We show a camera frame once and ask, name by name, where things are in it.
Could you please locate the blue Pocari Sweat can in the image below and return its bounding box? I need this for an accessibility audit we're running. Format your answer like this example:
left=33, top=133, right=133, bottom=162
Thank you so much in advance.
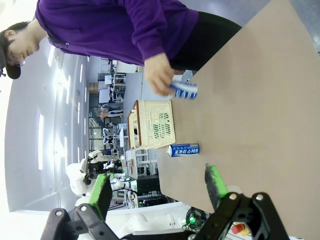
left=166, top=142, right=200, bottom=158
left=169, top=79, right=199, bottom=100

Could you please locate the black coiled cable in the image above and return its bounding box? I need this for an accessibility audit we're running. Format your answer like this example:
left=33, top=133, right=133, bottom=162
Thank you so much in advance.
left=183, top=207, right=207, bottom=228

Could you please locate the green drink can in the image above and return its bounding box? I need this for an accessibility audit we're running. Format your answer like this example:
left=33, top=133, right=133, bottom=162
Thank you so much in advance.
left=151, top=113, right=172, bottom=140

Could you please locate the person in purple sweater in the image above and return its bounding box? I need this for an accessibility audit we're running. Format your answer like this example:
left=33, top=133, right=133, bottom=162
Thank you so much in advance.
left=0, top=0, right=243, bottom=81

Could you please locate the person's left hand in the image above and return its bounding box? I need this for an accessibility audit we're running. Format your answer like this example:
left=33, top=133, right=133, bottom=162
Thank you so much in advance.
left=144, top=53, right=176, bottom=98

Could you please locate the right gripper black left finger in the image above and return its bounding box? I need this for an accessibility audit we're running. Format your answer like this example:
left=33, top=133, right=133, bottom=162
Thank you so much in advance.
left=41, top=173, right=121, bottom=240

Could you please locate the cream basket with brown handles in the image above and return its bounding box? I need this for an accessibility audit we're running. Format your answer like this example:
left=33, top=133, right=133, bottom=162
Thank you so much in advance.
left=126, top=99, right=177, bottom=150

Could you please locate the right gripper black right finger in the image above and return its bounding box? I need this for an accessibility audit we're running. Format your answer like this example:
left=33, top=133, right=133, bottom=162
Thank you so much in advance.
left=199, top=163, right=291, bottom=240

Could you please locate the red emergency stop button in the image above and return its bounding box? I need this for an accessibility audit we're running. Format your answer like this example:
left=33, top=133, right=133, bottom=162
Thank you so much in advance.
left=231, top=223, right=245, bottom=235

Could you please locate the person's left forearm purple sleeve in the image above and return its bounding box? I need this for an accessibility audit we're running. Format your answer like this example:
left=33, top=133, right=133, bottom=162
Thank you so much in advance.
left=129, top=22, right=176, bottom=66

